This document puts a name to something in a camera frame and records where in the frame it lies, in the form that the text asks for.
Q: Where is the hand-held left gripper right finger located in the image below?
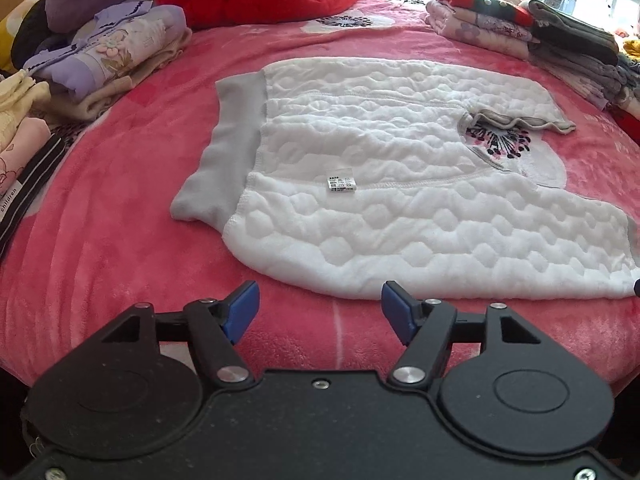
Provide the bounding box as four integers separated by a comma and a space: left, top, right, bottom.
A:
381, 281, 544, 389

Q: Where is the folded purple floral garment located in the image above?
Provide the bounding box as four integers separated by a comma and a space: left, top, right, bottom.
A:
22, 2, 188, 97

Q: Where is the folded pink printed garment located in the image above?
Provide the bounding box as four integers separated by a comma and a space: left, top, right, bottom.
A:
0, 117, 52, 213

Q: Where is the pink floral blanket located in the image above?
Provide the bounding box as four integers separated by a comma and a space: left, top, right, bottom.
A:
0, 0, 640, 387

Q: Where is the red green striped sweater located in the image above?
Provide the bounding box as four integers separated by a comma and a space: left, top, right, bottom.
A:
431, 0, 537, 29

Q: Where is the stack of folded clothes right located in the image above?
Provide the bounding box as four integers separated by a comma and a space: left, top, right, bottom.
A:
520, 0, 640, 112

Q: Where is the cream knitted garment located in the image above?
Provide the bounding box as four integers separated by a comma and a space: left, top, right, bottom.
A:
0, 69, 53, 155

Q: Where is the red garment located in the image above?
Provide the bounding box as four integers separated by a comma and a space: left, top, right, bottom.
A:
154, 0, 372, 31

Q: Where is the folded pink floral garment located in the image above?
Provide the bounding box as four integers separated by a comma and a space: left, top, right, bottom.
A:
425, 0, 537, 60

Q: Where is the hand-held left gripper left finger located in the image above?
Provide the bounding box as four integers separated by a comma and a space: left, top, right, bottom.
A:
100, 281, 261, 389

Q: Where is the black white striped garment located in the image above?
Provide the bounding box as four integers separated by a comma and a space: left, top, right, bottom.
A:
0, 134, 69, 263

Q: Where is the white quilted garment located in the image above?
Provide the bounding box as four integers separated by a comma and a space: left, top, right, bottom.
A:
170, 55, 640, 301

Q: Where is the yellow cloth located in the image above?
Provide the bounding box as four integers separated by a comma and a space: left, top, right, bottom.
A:
0, 0, 51, 75

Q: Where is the folded beige garment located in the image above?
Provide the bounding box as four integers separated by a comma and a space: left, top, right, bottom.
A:
49, 27, 194, 124

